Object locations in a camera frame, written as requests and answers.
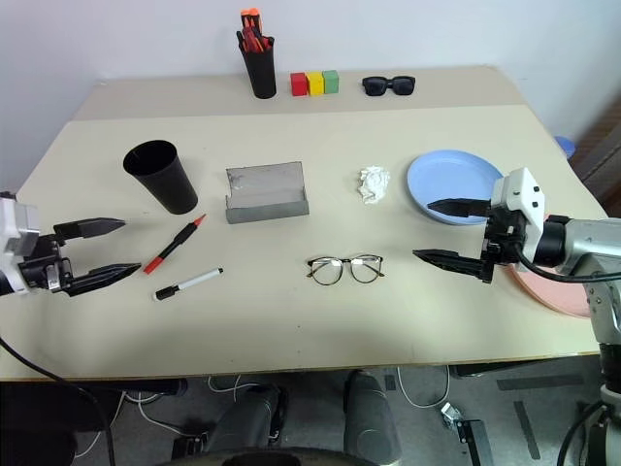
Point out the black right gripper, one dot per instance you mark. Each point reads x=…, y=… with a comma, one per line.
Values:
x=504, y=233

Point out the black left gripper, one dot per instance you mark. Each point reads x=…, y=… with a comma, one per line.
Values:
x=43, y=264

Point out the red and black marker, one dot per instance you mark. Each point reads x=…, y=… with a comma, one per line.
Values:
x=172, y=246

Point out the white marker with black cap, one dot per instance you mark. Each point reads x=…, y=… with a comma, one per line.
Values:
x=191, y=283

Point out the thin-framed clear eyeglasses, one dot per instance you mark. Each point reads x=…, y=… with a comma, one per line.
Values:
x=310, y=272

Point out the grey glasses case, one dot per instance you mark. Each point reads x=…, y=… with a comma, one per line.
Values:
x=267, y=194

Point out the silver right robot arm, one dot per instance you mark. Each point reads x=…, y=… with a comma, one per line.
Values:
x=589, y=242

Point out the blue plastic plate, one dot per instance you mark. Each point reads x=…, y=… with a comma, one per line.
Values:
x=451, y=175

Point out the crumpled white paper ball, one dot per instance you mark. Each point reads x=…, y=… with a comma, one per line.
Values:
x=374, y=184

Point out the wide black plastic cup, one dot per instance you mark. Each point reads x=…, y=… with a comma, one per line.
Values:
x=170, y=184

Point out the pink plastic plate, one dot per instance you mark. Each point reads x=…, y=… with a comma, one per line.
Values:
x=553, y=296

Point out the brown wooden cabinet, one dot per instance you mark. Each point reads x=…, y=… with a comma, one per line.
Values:
x=601, y=155

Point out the black sunglasses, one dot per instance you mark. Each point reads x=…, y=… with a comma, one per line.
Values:
x=376, y=87

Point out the green wooden cube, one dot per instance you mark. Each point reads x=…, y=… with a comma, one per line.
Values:
x=331, y=81

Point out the dark grey rounded shell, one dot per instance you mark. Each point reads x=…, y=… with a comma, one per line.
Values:
x=247, y=422
x=371, y=417

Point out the yellow wooden cube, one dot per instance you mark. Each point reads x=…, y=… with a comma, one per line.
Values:
x=316, y=84

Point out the red wooden cube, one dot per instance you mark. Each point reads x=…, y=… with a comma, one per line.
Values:
x=299, y=85

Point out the tall black pen holder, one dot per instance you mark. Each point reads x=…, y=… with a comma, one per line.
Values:
x=261, y=73

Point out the red and black pen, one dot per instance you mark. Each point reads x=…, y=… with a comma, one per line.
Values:
x=252, y=43

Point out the orange capped black pen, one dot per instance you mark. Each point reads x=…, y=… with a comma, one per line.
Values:
x=246, y=19
x=256, y=19

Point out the dark rounded dome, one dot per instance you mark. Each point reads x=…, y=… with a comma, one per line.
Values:
x=286, y=458

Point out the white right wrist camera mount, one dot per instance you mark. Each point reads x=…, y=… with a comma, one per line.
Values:
x=516, y=191

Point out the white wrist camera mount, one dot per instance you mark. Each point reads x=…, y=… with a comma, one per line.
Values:
x=516, y=191
x=19, y=218

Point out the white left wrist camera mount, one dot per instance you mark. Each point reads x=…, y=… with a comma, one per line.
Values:
x=19, y=218

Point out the black table frame bar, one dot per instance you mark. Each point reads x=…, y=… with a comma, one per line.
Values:
x=524, y=368

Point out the black metal floor bracket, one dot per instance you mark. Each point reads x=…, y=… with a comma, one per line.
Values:
x=475, y=442

